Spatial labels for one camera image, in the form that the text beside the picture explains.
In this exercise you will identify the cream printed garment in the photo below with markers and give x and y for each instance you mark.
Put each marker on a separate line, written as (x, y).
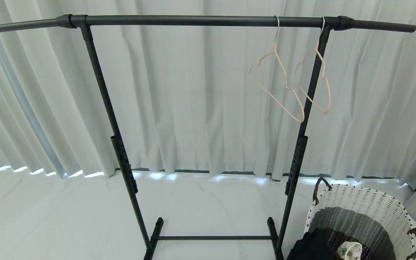
(350, 251)

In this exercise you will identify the white curtain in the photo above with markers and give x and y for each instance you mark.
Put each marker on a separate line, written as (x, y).
(193, 108)

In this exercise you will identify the pink clothes hanger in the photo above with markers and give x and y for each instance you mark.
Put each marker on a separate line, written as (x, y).
(317, 46)
(275, 47)

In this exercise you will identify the white laundry basket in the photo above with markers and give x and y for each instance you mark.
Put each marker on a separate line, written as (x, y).
(367, 202)

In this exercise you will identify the black clothes rack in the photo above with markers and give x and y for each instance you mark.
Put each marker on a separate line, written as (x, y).
(193, 20)

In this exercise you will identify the black garment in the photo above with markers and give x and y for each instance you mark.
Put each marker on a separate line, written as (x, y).
(312, 249)

